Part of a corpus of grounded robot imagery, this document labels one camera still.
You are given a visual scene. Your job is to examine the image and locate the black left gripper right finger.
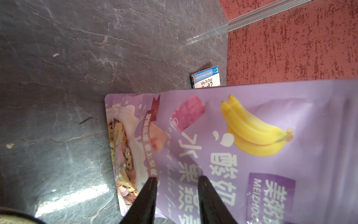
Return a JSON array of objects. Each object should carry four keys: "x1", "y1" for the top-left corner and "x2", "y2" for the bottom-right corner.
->
[{"x1": 198, "y1": 175, "x2": 237, "y2": 224}]

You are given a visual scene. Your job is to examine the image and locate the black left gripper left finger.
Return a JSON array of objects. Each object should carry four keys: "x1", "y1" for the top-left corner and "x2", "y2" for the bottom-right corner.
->
[{"x1": 120, "y1": 177, "x2": 158, "y2": 224}]

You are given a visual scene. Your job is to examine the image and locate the purple oats bag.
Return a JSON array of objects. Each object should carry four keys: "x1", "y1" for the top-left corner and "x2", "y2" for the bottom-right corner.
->
[{"x1": 104, "y1": 80, "x2": 358, "y2": 224}]

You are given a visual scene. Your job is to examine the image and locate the green patterned breakfast bowl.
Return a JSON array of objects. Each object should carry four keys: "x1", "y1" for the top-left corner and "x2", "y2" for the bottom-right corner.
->
[{"x1": 1, "y1": 207, "x2": 46, "y2": 224}]

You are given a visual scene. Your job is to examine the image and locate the Why Do Dogs Bark book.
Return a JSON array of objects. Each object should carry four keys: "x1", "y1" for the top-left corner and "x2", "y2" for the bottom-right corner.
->
[{"x1": 190, "y1": 66, "x2": 221, "y2": 89}]

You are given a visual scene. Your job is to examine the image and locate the right aluminium corner post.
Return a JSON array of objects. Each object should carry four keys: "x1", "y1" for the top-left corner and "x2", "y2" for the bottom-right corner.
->
[{"x1": 184, "y1": 0, "x2": 310, "y2": 46}]

